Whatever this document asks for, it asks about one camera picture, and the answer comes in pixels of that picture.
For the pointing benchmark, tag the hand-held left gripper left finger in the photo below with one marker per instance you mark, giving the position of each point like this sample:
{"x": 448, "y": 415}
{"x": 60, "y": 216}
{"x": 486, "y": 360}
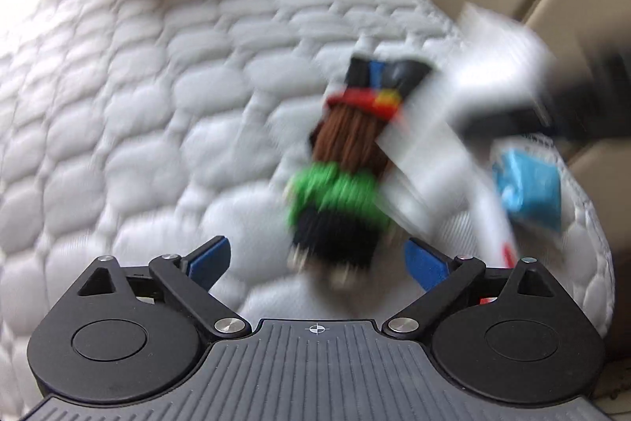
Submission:
{"x": 209, "y": 258}

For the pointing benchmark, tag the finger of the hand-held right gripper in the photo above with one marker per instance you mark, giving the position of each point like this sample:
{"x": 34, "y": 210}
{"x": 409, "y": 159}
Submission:
{"x": 512, "y": 117}

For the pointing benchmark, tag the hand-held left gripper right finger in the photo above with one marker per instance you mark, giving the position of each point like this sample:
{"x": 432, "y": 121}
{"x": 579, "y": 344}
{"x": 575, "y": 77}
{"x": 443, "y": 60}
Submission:
{"x": 426, "y": 265}

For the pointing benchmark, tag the white tissue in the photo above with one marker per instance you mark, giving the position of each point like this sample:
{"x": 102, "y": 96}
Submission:
{"x": 493, "y": 56}

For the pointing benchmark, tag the red and white toy rocket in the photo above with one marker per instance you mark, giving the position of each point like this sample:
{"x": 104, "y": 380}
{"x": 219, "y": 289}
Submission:
{"x": 485, "y": 194}

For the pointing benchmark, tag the crochet doll with green top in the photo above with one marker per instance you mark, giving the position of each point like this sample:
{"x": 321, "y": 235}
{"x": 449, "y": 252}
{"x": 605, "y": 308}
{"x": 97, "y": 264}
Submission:
{"x": 335, "y": 194}

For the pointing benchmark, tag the black pouch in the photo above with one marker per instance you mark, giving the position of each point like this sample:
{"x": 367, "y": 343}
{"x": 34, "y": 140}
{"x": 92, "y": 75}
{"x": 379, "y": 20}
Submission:
{"x": 404, "y": 75}

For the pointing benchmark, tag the blue and white wrapped packet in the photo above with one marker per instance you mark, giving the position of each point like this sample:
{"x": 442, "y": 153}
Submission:
{"x": 527, "y": 184}

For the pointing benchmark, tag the white quilted mattress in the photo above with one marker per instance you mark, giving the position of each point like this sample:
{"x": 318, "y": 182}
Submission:
{"x": 148, "y": 105}

